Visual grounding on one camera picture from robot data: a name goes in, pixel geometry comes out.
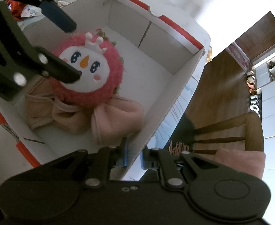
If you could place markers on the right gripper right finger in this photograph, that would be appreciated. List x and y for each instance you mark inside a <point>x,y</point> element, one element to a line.
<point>161,166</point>

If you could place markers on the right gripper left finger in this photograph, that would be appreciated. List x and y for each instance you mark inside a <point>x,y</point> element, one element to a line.
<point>113,157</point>

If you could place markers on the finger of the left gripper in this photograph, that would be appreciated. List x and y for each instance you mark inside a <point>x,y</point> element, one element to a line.
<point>56,68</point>
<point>57,16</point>

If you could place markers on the red cloth bag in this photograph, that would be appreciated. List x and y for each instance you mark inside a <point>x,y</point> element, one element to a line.
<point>16,9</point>

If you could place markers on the pink penguin plush toy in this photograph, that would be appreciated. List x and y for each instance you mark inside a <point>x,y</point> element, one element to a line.
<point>100,64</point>

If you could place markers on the floral face mask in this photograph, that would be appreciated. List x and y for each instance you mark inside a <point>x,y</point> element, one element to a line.
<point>30,11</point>

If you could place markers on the pink folded garment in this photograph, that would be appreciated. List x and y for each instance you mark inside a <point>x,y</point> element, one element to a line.
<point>81,119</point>

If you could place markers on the wooden chair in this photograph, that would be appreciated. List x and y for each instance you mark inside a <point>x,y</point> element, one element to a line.
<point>242,132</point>

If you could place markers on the pink towel on chair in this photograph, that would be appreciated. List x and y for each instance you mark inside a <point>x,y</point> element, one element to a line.
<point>249,162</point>

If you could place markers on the white red cardboard box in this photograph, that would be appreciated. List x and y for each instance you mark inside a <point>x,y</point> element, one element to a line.
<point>162,48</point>

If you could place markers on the row of shoes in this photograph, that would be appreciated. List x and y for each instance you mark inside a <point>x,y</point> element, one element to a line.
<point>250,81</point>

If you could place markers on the patterned door rug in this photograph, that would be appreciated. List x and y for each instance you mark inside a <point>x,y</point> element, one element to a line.
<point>239,56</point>

